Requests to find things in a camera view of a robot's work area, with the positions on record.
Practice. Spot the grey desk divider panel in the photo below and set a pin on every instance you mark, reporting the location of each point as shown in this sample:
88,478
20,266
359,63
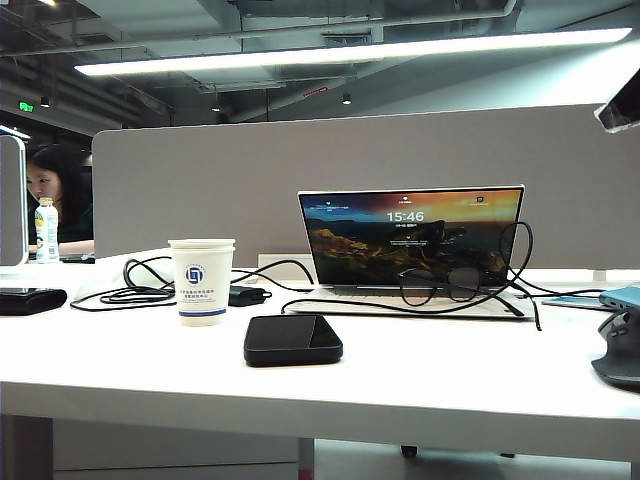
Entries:
200,190

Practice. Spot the grey under-desk cabinet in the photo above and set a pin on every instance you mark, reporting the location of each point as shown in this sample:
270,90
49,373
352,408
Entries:
150,445

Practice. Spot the silver open laptop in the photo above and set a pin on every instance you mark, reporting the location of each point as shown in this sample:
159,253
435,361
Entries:
375,240

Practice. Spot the black power adapter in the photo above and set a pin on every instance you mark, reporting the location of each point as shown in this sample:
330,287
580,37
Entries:
247,295

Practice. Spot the black round eyeglasses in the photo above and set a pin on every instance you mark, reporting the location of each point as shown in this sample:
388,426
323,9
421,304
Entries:
417,292

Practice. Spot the white paper cup blue logo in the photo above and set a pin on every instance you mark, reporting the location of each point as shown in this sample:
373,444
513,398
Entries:
202,290
200,241

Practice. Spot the black ceiling spot lamp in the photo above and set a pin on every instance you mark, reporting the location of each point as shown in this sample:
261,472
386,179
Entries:
346,98
45,101

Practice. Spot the red hanging sign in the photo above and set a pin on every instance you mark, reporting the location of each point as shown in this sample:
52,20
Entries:
316,91

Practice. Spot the long ceiling light bar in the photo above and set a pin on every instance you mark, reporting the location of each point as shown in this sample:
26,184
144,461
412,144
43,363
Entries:
325,52

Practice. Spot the black caster wheel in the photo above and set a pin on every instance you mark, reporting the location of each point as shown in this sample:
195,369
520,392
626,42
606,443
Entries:
408,450

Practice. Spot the dark-haired seated person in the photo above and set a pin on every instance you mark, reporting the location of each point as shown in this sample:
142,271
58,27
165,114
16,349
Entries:
65,175

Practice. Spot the white yellow drink bottle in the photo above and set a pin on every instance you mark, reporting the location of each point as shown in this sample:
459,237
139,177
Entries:
46,235

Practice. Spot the black wallet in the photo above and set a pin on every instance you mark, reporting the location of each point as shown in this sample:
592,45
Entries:
30,302

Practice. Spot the blue-grey USB hub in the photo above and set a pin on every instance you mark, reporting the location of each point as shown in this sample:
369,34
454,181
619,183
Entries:
625,296

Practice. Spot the grey white monitor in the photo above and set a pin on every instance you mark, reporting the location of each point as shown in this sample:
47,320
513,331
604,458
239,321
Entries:
12,200

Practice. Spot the black computer mouse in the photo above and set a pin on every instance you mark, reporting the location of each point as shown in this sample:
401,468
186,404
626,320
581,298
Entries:
622,355

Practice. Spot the green exit sign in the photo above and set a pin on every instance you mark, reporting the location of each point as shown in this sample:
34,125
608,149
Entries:
26,106

